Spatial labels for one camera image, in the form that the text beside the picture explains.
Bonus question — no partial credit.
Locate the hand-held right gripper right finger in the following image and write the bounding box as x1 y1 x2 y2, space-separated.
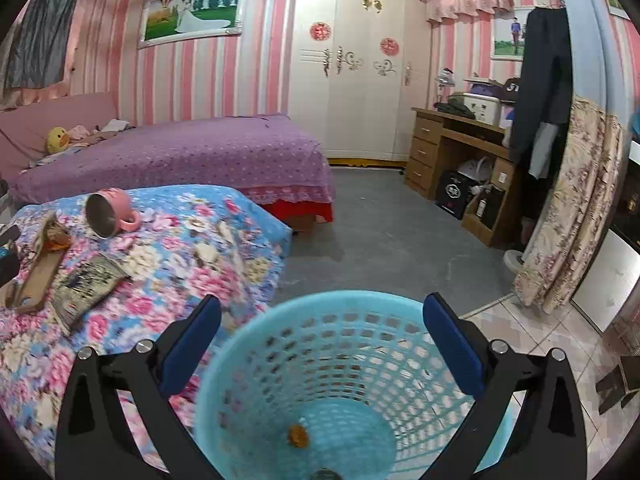
422 291 588 480

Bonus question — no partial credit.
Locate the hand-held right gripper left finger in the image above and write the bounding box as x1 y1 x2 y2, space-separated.
54 294 223 480

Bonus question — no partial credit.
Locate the blue plastic mesh basket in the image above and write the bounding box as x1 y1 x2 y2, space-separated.
192 287 521 480

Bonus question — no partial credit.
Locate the brown cardboard tray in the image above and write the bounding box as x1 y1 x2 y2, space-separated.
5 212 73 315

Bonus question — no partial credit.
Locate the dark snack packet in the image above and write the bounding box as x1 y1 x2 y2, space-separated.
51 252 132 336

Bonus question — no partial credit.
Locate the blue floral blanket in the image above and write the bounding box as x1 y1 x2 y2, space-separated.
0 185 293 480

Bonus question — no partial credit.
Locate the yellow duck plush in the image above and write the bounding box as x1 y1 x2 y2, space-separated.
46 126 70 155

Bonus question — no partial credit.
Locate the pink metal mug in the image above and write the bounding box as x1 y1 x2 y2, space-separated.
86 187 142 241

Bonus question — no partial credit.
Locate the pink padded headboard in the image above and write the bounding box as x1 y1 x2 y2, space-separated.
0 92 121 176

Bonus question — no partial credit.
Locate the pile of clothes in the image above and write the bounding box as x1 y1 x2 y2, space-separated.
65 119 136 147

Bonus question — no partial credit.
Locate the pink satin curtain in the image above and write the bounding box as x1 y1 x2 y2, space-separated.
0 82 71 111

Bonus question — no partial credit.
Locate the dark carton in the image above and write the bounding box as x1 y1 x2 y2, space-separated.
475 185 506 233

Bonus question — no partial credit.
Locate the black printed box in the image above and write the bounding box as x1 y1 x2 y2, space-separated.
435 170 478 221

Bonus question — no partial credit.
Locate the brown stool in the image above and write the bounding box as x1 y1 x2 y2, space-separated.
595 355 640 413

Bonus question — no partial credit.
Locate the white appliance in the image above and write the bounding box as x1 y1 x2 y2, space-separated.
570 230 640 333

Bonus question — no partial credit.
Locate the white bag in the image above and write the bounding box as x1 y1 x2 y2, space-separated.
457 156 493 186

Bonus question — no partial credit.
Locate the beige floral curtain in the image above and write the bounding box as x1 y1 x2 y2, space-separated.
515 95 626 316

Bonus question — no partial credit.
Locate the bed with purple bedspread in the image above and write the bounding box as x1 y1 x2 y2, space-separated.
10 114 337 233

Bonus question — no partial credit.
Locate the dark grey curtain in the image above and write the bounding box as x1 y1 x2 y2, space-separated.
7 0 86 88

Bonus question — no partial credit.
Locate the wooden desk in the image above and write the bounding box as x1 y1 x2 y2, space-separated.
405 106 521 248

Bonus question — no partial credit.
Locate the dark cloth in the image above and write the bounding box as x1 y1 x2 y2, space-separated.
434 97 476 120

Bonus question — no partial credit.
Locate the white storage box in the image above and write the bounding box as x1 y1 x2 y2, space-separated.
462 92 503 126

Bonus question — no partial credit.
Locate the white wardrobe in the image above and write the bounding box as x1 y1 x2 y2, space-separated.
289 0 432 163

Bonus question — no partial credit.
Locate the desk lamp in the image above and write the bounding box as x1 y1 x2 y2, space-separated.
434 69 456 108

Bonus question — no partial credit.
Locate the dark hanging coat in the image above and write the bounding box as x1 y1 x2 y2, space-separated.
507 7 573 221

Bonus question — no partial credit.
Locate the framed wall poster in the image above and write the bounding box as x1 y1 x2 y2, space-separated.
137 0 248 50

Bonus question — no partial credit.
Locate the small wall poster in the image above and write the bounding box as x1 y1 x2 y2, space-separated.
491 7 533 61

